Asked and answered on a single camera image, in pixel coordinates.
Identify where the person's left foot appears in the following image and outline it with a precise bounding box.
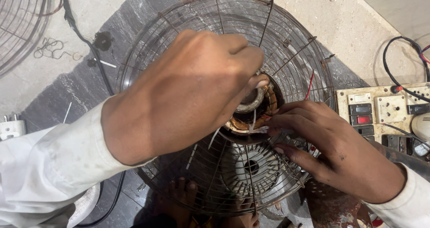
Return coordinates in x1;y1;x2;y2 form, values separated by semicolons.
156;177;199;228

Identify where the white vented motor cover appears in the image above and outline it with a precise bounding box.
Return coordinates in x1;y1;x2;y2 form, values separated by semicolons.
220;142;286;196

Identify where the person's left hand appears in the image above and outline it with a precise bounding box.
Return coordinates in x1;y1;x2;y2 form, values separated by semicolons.
101;29;270;166

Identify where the red wire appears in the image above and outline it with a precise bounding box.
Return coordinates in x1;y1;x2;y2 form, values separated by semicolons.
304;72;315;100

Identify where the dark wire fan guard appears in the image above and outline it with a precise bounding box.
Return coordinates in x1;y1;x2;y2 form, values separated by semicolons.
0;0;64;78

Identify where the rusty wire fan guard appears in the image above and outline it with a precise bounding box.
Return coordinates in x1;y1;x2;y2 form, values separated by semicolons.
116;0;336;217

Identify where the rusty metal fan base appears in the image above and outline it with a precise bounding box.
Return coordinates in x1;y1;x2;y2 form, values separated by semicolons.
304;179;373;228

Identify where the tangle of thin wire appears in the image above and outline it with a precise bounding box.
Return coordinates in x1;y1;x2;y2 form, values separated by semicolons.
33;37;83;61

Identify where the white plastic strip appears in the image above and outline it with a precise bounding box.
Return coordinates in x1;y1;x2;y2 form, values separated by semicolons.
63;102;73;124
93;58;117;69

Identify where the cream switch socket board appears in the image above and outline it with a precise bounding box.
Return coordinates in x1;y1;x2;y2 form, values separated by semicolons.
335;83;430;156

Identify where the white round plug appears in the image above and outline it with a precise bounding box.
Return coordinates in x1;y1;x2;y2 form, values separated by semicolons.
411;113;430;157

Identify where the black rubber piece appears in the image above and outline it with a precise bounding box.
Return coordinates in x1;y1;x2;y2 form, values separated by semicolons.
93;31;113;52

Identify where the white binding string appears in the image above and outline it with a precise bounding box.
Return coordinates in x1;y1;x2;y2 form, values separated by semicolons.
208;109;270;151

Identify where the person's right hand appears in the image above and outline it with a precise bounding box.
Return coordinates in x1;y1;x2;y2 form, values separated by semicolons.
264;99;408;204

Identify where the thick black cable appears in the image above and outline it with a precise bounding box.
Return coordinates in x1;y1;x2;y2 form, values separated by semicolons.
57;0;126;228

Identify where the copper wound fan motor stator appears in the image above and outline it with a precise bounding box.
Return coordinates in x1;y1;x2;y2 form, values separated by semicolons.
223;72;284;136

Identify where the thin black looped cable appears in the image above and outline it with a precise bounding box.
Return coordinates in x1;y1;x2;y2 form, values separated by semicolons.
382;36;430;103

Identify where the white round plastic part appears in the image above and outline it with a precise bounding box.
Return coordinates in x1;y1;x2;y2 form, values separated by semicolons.
67;183;101;228

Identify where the person's right foot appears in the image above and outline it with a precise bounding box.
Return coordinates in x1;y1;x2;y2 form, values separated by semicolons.
222;197;261;228

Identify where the white three pin plug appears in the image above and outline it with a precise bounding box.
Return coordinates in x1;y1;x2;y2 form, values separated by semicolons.
0;113;27;141

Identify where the person's foot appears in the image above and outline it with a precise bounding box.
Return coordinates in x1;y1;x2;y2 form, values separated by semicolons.
222;197;261;228
156;177;199;228

